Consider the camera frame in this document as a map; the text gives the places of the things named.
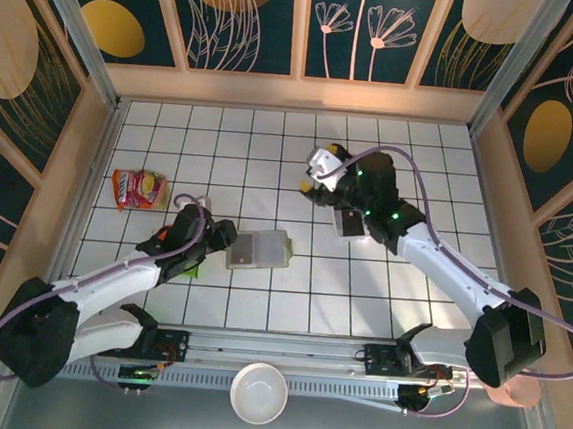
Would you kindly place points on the silver VIP card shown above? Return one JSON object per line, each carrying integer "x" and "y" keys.
{"x": 243, "y": 248}

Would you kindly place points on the white card tray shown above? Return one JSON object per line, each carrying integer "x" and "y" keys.
{"x": 347, "y": 240}

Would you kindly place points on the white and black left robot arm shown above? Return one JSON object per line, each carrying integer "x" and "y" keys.
{"x": 110, "y": 279}

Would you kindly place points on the black card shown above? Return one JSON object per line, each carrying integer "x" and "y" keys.
{"x": 353, "y": 224}

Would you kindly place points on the orange ball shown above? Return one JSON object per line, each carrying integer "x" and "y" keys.
{"x": 163, "y": 234}

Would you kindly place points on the flat green piece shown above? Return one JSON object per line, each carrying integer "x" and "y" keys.
{"x": 191, "y": 272}

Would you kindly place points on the orange snack packet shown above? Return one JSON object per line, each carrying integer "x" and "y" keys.
{"x": 140, "y": 189}

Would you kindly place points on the black controller board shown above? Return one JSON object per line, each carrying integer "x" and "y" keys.
{"x": 416, "y": 396}
{"x": 137, "y": 373}

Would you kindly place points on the white bowl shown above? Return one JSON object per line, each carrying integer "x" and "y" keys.
{"x": 258, "y": 393}

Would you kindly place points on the pink plastic cup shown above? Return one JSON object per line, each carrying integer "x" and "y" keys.
{"x": 524, "y": 396}

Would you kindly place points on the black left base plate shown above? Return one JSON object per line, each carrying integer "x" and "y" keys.
{"x": 174, "y": 345}

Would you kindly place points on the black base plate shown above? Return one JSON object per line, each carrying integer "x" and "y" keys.
{"x": 174, "y": 345}
{"x": 379, "y": 360}

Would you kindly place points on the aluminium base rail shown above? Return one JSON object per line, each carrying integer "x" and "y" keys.
{"x": 275, "y": 349}

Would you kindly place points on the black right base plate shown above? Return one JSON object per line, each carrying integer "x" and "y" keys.
{"x": 379, "y": 360}

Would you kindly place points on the aluminium corner post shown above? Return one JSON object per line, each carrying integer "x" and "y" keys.
{"x": 510, "y": 68}
{"x": 81, "y": 41}

